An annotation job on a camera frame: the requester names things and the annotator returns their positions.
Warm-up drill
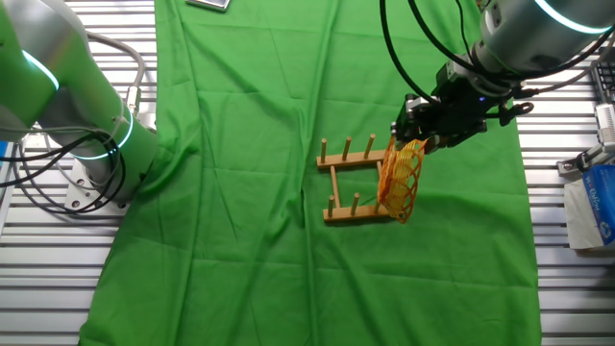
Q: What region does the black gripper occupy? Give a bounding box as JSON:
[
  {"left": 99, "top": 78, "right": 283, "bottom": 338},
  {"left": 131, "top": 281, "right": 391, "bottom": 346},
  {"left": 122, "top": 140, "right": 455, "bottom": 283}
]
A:
[{"left": 390, "top": 62, "right": 489, "bottom": 155}]

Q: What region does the orange wire basket dish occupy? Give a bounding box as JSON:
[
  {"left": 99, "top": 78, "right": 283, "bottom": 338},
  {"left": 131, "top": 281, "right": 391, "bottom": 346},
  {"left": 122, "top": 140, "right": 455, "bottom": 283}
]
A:
[{"left": 377, "top": 136, "right": 429, "bottom": 225}]

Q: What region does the wooden dish rack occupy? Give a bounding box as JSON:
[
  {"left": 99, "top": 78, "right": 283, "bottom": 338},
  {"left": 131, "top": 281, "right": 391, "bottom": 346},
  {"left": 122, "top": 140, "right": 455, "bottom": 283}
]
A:
[{"left": 315, "top": 133, "right": 393, "bottom": 223}]

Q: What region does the blue white tissue box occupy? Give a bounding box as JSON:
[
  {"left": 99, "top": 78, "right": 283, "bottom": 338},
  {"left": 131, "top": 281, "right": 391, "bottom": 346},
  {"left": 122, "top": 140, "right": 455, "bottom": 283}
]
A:
[{"left": 562, "top": 177, "right": 606, "bottom": 251}]

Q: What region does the blue tissue pack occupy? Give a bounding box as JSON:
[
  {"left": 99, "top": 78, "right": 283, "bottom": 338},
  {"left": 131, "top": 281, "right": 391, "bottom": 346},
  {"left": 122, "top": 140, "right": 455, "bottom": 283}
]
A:
[{"left": 581, "top": 164, "right": 615, "bottom": 247}]

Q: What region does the green cloth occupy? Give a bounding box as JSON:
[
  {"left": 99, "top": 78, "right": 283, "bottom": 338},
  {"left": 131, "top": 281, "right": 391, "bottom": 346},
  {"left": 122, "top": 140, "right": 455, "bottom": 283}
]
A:
[{"left": 78, "top": 0, "right": 543, "bottom": 346}]

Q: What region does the silver digital kitchen scale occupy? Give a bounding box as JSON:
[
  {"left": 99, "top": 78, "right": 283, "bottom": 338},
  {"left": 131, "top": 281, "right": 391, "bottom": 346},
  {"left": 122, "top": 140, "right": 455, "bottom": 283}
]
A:
[{"left": 185, "top": 0, "right": 232, "bottom": 12}]

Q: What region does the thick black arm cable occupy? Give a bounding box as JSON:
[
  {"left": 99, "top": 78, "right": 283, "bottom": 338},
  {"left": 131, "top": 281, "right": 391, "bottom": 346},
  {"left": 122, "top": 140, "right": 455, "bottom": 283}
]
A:
[
  {"left": 406, "top": 0, "right": 615, "bottom": 83},
  {"left": 379, "top": 0, "right": 436, "bottom": 106}
]

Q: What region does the aluminium camera bracket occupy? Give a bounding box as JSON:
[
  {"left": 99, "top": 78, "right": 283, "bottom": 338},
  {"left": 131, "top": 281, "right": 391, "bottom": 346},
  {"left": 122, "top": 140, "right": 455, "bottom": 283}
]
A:
[{"left": 556, "top": 142, "right": 607, "bottom": 177}]

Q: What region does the silver tripod camera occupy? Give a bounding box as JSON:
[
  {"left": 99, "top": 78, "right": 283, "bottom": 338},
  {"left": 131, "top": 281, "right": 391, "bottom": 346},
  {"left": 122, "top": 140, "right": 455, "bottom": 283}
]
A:
[{"left": 594, "top": 103, "right": 615, "bottom": 145}]

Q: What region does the grey conduit cable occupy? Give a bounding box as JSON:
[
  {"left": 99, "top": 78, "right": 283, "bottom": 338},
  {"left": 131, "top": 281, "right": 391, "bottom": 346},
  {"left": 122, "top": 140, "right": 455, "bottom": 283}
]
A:
[{"left": 81, "top": 29, "right": 147, "bottom": 119}]

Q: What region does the black base cable loop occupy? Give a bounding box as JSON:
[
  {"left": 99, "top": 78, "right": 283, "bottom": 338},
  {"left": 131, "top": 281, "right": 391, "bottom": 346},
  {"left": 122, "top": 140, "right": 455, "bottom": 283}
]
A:
[{"left": 0, "top": 127, "right": 129, "bottom": 212}]

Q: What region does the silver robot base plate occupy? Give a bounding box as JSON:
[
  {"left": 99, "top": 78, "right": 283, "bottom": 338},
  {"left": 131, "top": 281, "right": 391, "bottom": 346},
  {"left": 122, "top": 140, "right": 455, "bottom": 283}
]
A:
[{"left": 63, "top": 158, "right": 131, "bottom": 217}]

